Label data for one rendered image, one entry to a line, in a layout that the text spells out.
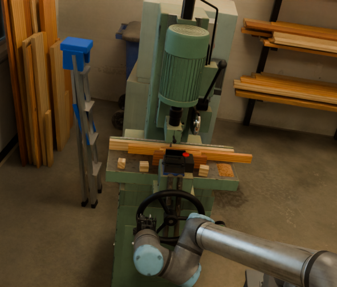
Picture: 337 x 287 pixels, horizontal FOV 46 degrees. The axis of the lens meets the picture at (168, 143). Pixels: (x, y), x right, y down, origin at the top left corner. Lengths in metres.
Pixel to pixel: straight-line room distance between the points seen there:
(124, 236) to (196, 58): 0.93
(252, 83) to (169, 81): 2.20
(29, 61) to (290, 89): 2.28
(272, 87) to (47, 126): 2.03
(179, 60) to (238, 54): 2.57
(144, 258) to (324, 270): 0.56
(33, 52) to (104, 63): 1.47
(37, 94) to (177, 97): 1.60
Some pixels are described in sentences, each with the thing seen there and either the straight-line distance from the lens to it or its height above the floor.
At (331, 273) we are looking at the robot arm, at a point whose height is 1.30.
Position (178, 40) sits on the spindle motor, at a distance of 1.60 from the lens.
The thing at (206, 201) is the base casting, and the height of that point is 0.77.
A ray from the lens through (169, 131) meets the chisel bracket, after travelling 1.79.
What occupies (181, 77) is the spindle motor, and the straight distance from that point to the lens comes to 1.65.
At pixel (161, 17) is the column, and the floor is 1.50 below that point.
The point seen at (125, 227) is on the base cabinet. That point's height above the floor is 0.58.
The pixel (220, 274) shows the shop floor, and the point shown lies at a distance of 2.65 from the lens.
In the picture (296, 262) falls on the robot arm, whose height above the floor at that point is 1.25.
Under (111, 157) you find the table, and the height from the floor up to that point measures 0.90.
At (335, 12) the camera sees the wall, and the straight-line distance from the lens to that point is 4.23.
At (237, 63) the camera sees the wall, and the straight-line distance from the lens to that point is 4.20.
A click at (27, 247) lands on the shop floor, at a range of 2.71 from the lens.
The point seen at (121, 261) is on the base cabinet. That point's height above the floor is 0.35.
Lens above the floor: 1.92
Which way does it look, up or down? 30 degrees down
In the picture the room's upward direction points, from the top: 9 degrees clockwise
